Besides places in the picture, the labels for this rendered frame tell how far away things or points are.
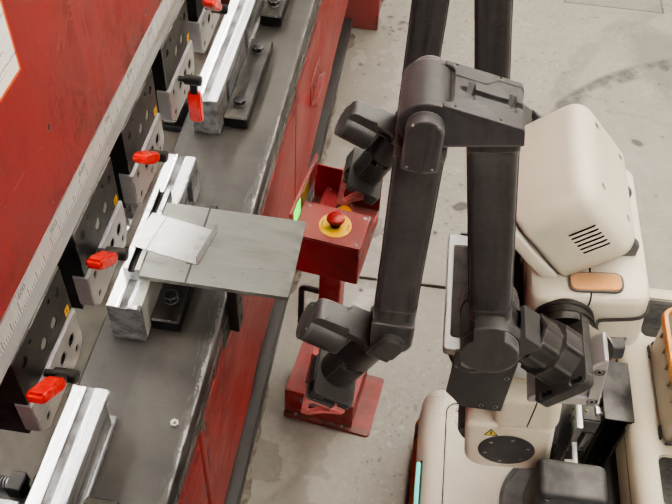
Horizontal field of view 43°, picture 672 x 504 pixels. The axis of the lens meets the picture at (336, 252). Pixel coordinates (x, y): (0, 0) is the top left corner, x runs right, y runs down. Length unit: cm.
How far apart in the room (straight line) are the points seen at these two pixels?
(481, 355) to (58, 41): 64
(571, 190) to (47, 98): 66
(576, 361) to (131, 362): 78
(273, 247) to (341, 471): 102
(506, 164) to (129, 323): 84
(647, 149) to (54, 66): 275
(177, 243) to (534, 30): 266
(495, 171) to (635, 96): 281
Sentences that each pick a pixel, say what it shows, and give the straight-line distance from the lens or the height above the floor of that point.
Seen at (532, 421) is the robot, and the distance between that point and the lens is 159.
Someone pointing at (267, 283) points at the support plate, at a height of 100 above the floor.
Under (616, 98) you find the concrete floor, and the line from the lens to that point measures 369.
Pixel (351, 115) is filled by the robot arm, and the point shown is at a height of 122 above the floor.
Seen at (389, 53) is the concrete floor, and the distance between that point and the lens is 369.
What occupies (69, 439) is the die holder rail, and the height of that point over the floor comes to 97.
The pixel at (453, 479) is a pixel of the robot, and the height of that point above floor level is 28.
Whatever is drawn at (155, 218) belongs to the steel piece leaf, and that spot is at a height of 100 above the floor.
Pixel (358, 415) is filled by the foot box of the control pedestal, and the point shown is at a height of 1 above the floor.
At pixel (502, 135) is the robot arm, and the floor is 160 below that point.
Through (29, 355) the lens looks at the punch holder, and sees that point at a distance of 108.
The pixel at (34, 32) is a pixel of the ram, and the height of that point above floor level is 162.
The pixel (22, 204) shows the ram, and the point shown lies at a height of 148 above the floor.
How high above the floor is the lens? 217
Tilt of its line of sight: 49 degrees down
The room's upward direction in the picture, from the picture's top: 4 degrees clockwise
